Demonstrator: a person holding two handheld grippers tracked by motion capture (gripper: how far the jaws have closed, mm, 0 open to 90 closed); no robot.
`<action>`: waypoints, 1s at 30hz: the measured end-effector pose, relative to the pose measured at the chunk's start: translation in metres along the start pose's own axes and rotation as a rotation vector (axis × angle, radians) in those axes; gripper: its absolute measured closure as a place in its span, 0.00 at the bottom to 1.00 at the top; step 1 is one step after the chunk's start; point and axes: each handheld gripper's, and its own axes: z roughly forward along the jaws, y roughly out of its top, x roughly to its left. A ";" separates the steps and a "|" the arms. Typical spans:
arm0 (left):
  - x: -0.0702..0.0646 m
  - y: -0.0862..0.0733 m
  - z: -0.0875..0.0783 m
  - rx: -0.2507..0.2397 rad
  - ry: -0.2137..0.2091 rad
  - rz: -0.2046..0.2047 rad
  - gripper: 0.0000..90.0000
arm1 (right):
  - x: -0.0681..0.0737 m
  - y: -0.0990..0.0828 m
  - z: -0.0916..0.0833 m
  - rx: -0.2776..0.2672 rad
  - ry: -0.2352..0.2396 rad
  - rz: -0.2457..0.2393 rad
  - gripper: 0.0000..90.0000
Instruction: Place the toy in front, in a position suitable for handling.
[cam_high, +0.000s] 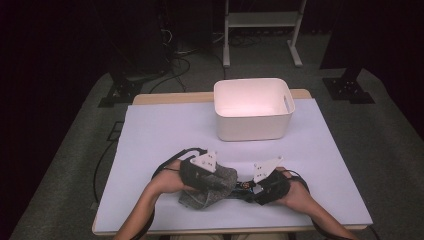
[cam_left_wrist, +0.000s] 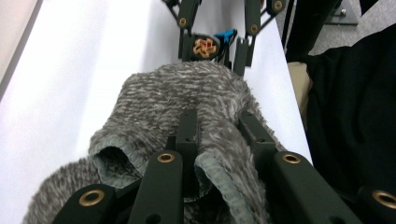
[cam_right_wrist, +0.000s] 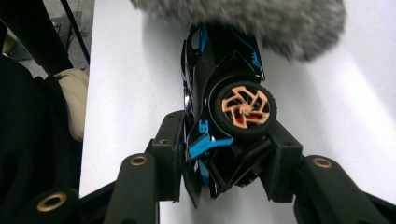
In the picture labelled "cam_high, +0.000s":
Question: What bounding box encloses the wooden table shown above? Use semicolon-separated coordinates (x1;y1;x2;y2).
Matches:
91;88;368;237

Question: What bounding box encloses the pale table cover sheet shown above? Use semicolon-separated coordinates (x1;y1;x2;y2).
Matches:
94;98;374;233

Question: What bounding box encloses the white plastic bin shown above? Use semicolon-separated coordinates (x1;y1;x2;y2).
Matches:
213;77;297;142

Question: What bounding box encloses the thin black floor cable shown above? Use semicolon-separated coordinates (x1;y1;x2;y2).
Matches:
93;139;118;205

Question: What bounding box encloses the person's left hand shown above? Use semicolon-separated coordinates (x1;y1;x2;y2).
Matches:
155;159;198;195

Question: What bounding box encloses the cable tangle under stand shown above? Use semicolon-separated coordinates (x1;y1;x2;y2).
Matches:
229;33;264;48

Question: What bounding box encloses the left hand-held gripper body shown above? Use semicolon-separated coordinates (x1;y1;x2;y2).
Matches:
179;150;218;193

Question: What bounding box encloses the hand-held gripper cable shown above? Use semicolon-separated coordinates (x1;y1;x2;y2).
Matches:
283;169;355;240
131;147;209;240

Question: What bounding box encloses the person's right hand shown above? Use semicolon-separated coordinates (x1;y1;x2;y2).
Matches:
274;166;312;210

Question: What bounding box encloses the right hand-held gripper cable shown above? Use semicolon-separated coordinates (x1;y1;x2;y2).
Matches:
283;169;355;240

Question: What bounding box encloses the grey fluffy cloth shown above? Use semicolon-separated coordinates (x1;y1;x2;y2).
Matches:
178;164;239;211

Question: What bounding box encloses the black stand base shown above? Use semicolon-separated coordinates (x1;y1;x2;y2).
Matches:
321;64;376;105
97;59;144;109

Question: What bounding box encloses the black floor cable bundle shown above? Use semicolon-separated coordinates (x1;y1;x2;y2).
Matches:
146;28;194;95

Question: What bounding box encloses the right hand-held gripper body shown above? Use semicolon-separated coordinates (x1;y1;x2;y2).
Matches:
252;155;292;206

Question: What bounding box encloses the left hand-held gripper cable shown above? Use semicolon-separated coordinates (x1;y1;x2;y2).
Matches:
131;147;209;240

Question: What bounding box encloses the white metal stand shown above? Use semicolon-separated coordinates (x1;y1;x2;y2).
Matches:
222;0;308;69

